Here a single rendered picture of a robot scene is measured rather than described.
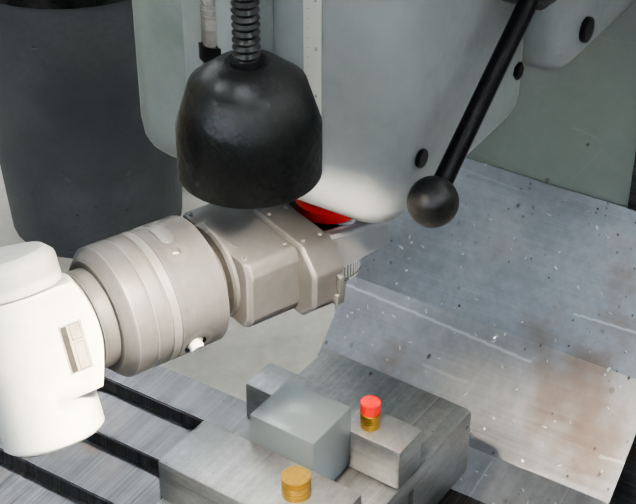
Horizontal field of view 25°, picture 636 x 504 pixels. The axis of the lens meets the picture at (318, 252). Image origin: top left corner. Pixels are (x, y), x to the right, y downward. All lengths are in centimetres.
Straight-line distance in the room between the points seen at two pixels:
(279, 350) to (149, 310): 199
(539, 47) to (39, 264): 36
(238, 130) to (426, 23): 18
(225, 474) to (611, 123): 47
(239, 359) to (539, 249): 156
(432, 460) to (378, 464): 6
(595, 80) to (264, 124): 66
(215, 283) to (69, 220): 221
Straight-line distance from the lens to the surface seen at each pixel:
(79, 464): 130
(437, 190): 82
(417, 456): 117
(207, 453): 114
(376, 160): 84
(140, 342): 90
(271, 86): 69
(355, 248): 99
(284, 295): 95
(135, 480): 128
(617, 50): 128
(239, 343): 291
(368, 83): 82
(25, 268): 88
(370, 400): 114
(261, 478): 111
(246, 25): 68
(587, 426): 136
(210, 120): 69
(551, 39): 98
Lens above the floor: 180
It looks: 35 degrees down
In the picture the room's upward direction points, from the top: straight up
